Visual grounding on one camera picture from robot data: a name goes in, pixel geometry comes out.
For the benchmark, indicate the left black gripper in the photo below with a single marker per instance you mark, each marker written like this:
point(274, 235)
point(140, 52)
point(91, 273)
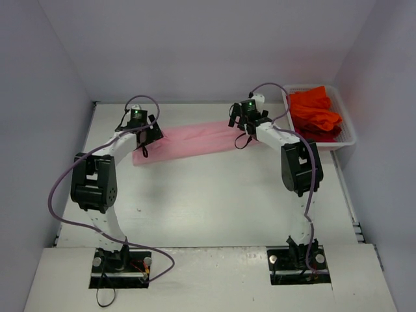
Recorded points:
point(151, 134)

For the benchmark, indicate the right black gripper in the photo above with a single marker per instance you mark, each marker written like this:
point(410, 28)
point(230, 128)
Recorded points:
point(239, 120)

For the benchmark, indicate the pink t shirt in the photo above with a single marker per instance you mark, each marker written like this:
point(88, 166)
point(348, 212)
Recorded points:
point(188, 141)

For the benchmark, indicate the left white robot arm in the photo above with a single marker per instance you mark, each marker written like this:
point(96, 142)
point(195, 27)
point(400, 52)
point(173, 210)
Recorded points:
point(94, 183)

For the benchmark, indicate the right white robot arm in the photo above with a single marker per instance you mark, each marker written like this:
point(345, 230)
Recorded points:
point(301, 169)

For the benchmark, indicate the dark red t shirt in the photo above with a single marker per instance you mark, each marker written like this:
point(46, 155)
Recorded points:
point(319, 135)

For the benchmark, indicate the orange t shirt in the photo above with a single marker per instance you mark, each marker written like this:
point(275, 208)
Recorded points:
point(311, 109)

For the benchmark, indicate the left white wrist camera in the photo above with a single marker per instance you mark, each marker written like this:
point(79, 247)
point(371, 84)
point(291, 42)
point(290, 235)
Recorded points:
point(135, 107)

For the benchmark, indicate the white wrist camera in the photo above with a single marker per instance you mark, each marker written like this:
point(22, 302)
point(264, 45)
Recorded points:
point(135, 107)
point(258, 98)

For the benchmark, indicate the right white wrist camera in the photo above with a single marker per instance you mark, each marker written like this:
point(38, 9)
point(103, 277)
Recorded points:
point(258, 98)

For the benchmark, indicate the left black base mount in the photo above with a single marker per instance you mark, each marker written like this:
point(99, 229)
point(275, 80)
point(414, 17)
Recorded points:
point(107, 273)

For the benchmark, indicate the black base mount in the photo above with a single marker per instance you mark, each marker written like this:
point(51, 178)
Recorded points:
point(283, 271)
point(107, 273)

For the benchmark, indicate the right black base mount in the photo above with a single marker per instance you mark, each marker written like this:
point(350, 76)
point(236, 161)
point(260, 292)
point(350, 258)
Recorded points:
point(283, 271)

